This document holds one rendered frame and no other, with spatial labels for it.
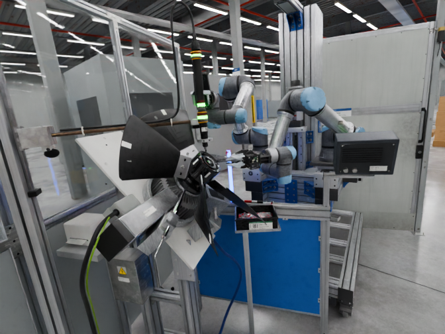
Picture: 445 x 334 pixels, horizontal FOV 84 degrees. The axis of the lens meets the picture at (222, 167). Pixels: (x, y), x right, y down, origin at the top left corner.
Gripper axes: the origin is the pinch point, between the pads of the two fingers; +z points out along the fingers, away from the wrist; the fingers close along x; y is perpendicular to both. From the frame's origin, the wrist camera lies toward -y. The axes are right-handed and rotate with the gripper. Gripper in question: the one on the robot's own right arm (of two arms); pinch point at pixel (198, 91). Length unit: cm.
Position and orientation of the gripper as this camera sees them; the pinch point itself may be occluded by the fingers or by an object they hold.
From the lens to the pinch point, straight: 107.9
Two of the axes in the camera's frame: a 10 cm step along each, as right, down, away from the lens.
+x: -9.9, 0.5, 1.5
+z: -1.4, 2.4, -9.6
